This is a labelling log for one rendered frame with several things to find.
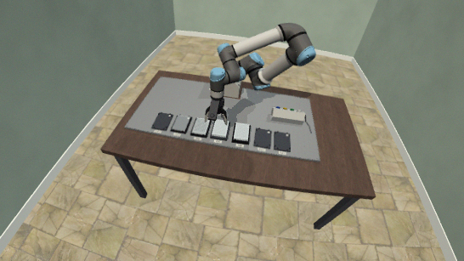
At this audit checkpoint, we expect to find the grey operator button panel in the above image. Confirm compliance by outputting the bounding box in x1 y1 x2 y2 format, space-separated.
271 106 306 125

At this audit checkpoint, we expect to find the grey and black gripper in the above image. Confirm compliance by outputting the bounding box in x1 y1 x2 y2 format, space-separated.
205 96 228 125

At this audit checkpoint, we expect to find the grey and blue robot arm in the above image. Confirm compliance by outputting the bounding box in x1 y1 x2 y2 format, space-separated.
209 23 316 99

